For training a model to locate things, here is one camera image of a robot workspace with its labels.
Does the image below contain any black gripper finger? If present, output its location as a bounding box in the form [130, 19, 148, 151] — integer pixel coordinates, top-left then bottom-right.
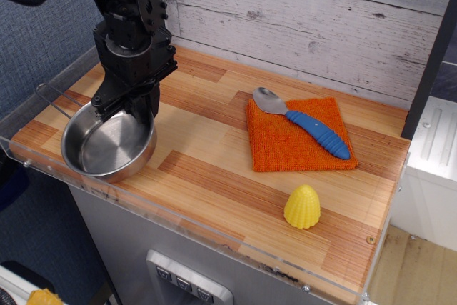
[146, 83, 160, 118]
[124, 97, 147, 124]

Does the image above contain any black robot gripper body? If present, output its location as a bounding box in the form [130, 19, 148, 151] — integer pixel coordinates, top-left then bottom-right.
[91, 22, 177, 122]

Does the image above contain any stainless steel pan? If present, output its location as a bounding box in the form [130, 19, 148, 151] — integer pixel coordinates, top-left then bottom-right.
[48, 93, 157, 183]

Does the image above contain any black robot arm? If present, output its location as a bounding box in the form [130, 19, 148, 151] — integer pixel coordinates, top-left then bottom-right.
[9, 0, 177, 124]

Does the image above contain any clear acrylic table guard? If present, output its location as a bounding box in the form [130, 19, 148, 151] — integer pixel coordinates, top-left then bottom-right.
[0, 47, 411, 305]

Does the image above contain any grey toy fridge cabinet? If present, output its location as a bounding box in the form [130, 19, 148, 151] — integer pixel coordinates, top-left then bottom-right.
[69, 185, 343, 305]

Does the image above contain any orange knitted cloth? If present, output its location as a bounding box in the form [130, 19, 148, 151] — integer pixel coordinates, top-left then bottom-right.
[246, 97, 358, 172]

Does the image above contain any silver dispenser button panel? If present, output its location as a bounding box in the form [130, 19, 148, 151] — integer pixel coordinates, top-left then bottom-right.
[146, 249, 234, 304]

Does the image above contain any yellow plastic corn piece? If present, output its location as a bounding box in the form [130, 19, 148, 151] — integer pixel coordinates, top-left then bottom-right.
[283, 185, 321, 229]

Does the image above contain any blue handled metal spoon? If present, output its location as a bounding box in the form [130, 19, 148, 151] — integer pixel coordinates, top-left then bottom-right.
[253, 87, 351, 160]

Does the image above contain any dark right vertical post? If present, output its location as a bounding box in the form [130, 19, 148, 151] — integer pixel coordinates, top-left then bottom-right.
[401, 0, 456, 140]

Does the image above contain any white aluminium rail block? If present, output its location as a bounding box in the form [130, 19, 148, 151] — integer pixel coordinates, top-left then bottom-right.
[391, 96, 456, 251]

